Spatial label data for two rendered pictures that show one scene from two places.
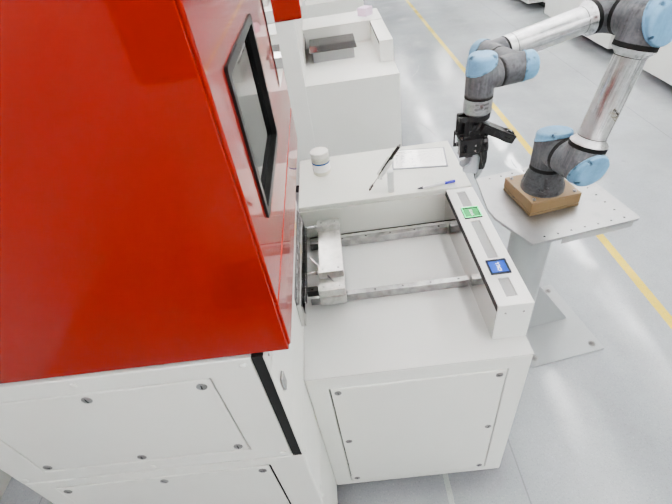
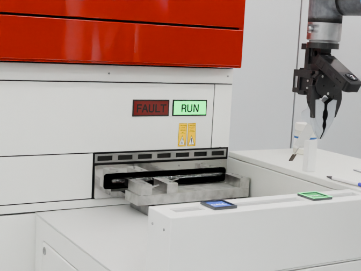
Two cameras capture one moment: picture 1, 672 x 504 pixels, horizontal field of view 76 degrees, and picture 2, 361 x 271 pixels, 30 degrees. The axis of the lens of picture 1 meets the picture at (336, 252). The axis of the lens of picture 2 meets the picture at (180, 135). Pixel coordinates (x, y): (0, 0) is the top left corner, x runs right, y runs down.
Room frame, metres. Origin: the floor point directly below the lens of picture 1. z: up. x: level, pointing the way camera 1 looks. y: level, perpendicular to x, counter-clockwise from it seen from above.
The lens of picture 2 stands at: (0.01, -1.53, 1.29)
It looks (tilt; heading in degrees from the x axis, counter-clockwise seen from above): 8 degrees down; 56
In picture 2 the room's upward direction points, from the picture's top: 3 degrees clockwise
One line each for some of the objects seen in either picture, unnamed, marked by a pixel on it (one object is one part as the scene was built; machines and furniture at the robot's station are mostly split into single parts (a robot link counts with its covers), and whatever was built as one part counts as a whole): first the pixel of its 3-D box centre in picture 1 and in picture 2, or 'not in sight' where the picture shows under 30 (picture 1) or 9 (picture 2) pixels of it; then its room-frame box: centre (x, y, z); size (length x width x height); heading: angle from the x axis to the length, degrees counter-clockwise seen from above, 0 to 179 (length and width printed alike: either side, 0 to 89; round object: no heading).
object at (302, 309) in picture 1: (301, 265); (163, 177); (1.06, 0.12, 0.89); 0.44 x 0.02 x 0.10; 177
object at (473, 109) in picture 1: (477, 105); (322, 33); (1.10, -0.44, 1.33); 0.08 x 0.08 x 0.05
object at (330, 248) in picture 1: (331, 261); (188, 193); (1.08, 0.02, 0.87); 0.36 x 0.08 x 0.03; 177
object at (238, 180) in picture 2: (328, 224); (237, 179); (1.25, 0.01, 0.89); 0.08 x 0.03 x 0.03; 87
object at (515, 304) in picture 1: (481, 254); (268, 233); (0.97, -0.45, 0.89); 0.55 x 0.09 x 0.14; 177
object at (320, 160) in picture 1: (320, 161); (305, 138); (1.50, 0.00, 1.01); 0.07 x 0.07 x 0.10
